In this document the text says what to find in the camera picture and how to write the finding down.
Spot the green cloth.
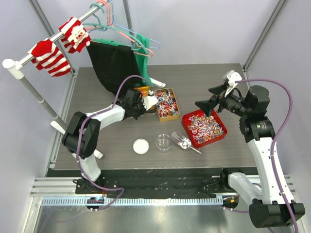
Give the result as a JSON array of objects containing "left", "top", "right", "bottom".
[{"left": 93, "top": 34, "right": 153, "bottom": 86}]

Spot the red tin of swirl lollipops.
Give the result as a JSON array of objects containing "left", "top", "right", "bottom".
[{"left": 181, "top": 109, "right": 228, "bottom": 149}]

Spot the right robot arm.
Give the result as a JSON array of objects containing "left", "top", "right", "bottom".
[{"left": 195, "top": 84, "right": 305, "bottom": 232}]

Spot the blue hanger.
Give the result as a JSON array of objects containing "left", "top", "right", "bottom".
[{"left": 106, "top": 0, "right": 161, "bottom": 50}]

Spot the slotted cable duct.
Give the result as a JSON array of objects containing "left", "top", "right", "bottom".
[{"left": 41, "top": 196, "right": 223, "bottom": 206}]

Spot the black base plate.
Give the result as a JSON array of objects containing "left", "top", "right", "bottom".
[{"left": 46, "top": 166, "right": 258, "bottom": 200}]

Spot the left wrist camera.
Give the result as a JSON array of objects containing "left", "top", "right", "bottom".
[{"left": 143, "top": 90, "right": 158, "bottom": 110}]

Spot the clothes rack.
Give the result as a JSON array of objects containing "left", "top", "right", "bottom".
[{"left": 2, "top": 0, "right": 166, "bottom": 159}]

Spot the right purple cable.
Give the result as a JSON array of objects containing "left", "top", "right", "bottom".
[{"left": 223, "top": 78, "right": 300, "bottom": 233}]

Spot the teal hanger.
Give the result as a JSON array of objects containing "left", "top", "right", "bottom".
[{"left": 83, "top": 2, "right": 154, "bottom": 57}]

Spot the black cloth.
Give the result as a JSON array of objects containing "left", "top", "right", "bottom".
[{"left": 87, "top": 41, "right": 143, "bottom": 97}]

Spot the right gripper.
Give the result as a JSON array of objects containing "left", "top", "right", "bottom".
[{"left": 195, "top": 83, "right": 251, "bottom": 117}]

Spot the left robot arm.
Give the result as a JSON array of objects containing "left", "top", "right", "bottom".
[{"left": 62, "top": 89, "right": 158, "bottom": 194}]

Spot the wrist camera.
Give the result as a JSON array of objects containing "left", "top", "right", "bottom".
[
  {"left": 223, "top": 70, "right": 242, "bottom": 97},
  {"left": 143, "top": 90, "right": 158, "bottom": 110}
]

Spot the gold tin of gummy candies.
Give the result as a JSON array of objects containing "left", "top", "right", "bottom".
[{"left": 133, "top": 85, "right": 156, "bottom": 114}]

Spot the gold tin of ball lollipops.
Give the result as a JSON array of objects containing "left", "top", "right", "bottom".
[{"left": 154, "top": 88, "right": 180, "bottom": 122}]

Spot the clear plastic jar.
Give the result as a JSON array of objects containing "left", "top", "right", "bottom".
[{"left": 155, "top": 133, "right": 172, "bottom": 153}]

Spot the metal scoop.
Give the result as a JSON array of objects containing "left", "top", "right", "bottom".
[{"left": 171, "top": 132, "right": 202, "bottom": 154}]

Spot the purple cable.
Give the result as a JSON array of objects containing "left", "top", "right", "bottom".
[
  {"left": 72, "top": 74, "right": 154, "bottom": 212},
  {"left": 223, "top": 78, "right": 300, "bottom": 233}
]

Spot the pink hanger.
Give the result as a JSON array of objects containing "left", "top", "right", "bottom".
[{"left": 83, "top": 0, "right": 154, "bottom": 57}]

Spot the santa striped sock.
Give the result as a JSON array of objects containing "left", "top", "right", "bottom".
[{"left": 59, "top": 17, "right": 91, "bottom": 53}]

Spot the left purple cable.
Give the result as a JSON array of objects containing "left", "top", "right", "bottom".
[{"left": 72, "top": 74, "right": 154, "bottom": 212}]

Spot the white jar lid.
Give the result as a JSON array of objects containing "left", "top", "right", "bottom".
[{"left": 133, "top": 138, "right": 149, "bottom": 154}]

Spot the red white striped sock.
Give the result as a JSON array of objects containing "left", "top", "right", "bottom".
[{"left": 27, "top": 38, "right": 71, "bottom": 77}]

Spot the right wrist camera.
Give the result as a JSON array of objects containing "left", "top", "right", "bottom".
[{"left": 223, "top": 70, "right": 242, "bottom": 97}]

